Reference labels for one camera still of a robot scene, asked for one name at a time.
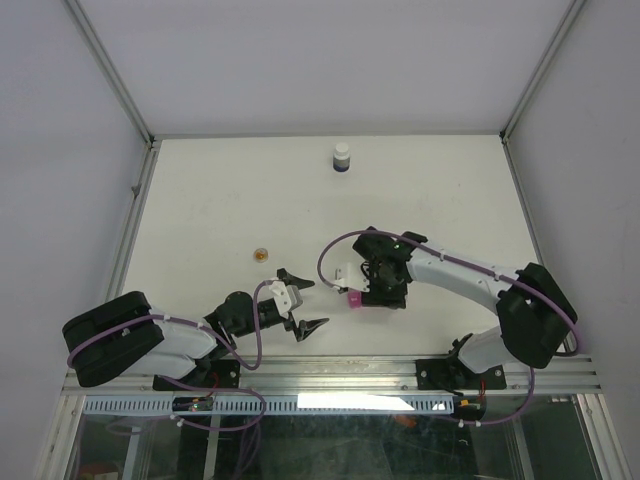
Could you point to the aluminium mounting rail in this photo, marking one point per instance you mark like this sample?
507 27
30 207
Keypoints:
282 375

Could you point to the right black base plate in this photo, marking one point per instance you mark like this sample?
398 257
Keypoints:
452 376

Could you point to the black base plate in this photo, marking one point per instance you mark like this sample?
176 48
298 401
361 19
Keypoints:
452 376
216 374

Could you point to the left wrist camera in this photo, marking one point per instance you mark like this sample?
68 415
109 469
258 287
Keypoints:
286 297

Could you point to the gold bottle cap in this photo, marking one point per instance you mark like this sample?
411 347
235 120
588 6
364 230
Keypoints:
261 255

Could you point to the white cap dark bottle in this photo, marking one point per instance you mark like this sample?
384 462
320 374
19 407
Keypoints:
341 157

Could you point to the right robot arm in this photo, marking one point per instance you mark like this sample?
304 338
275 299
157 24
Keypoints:
534 315

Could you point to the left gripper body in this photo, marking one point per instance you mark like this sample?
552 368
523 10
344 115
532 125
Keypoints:
288 321

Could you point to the pink weekly pill organizer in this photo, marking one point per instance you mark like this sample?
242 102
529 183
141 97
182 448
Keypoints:
354 298

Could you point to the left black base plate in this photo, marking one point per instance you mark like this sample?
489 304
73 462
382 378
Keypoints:
216 374

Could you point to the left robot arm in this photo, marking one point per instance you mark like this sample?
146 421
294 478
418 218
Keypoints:
128 336

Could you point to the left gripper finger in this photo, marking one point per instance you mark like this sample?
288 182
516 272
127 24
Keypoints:
291 280
304 328

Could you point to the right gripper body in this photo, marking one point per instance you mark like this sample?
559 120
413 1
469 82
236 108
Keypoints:
383 292

